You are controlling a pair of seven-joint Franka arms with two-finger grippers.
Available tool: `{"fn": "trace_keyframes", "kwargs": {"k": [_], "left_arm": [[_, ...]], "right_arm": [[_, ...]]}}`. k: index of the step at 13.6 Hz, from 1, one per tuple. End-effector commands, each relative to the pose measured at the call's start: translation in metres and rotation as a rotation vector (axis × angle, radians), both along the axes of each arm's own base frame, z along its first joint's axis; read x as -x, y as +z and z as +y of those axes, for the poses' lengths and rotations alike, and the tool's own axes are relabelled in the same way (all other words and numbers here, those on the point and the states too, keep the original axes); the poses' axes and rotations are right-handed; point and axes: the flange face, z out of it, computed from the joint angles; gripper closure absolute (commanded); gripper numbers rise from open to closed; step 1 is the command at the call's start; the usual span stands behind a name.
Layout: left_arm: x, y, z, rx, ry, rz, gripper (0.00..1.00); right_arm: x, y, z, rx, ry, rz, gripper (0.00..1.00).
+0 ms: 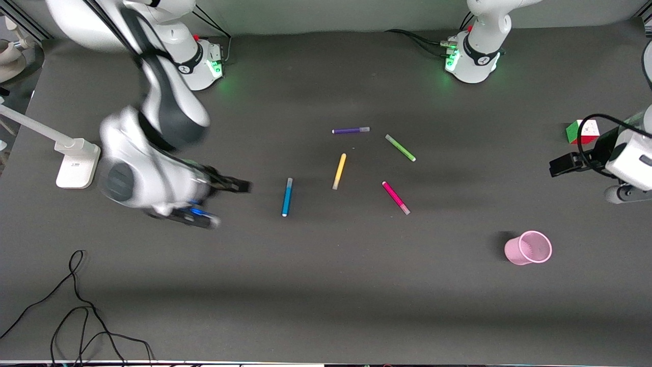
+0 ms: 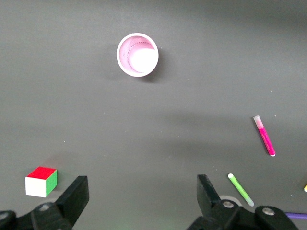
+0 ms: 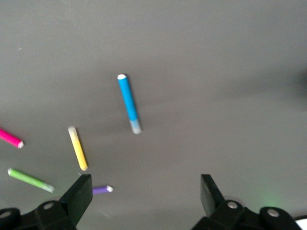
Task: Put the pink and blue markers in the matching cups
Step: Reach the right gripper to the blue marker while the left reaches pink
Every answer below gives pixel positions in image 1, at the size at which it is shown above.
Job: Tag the white desk stand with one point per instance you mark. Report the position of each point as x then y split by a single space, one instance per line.
76 163

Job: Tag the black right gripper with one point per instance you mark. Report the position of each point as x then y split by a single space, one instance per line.
218 181

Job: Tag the yellow marker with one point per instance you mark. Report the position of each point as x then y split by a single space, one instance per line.
339 171

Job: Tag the green marker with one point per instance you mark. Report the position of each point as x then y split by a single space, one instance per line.
400 148

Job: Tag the pink marker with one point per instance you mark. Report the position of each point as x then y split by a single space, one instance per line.
395 197

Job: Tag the blue marker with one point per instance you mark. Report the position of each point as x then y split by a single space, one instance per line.
287 198

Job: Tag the colourful puzzle cube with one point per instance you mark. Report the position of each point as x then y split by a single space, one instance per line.
583 132

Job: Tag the beige background object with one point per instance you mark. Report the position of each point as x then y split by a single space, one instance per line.
10 51

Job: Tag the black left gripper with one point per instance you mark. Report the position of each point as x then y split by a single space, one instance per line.
602 151

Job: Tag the black aluminium frame bar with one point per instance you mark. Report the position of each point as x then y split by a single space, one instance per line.
23 20

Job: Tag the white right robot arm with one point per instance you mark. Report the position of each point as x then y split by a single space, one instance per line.
168 102

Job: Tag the pink plastic cup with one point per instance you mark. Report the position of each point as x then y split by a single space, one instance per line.
530 248

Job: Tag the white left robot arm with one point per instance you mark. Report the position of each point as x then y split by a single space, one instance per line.
479 46

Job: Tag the purple marker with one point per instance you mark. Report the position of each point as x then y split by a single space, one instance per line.
350 130

